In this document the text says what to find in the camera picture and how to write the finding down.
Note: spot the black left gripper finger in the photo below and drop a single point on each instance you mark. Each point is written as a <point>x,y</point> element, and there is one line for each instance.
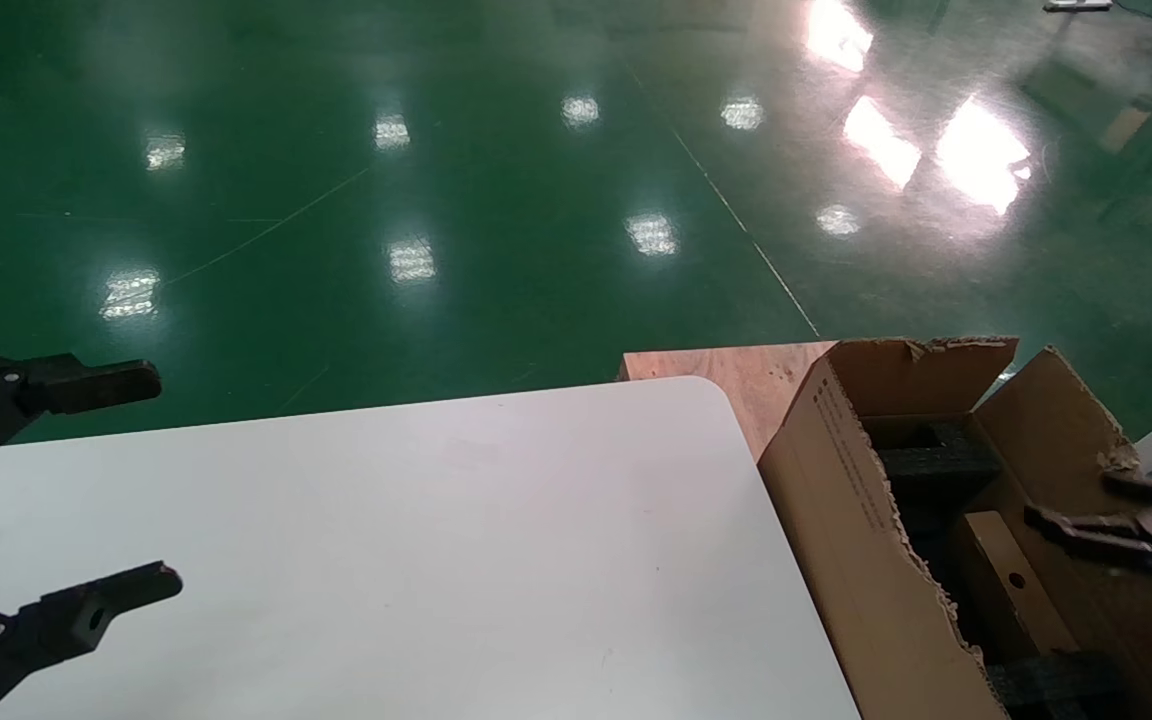
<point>66,612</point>
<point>86,385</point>

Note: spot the small taped cardboard box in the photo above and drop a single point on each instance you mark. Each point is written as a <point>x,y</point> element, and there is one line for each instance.
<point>996,545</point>

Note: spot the big torn cardboard box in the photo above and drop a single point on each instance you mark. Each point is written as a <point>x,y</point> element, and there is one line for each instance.
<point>836,520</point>

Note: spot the brown wooden board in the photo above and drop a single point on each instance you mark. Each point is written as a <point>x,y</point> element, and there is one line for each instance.
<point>736,385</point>

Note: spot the gray table foot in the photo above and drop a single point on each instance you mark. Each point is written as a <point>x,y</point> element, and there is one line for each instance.
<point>1076,5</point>

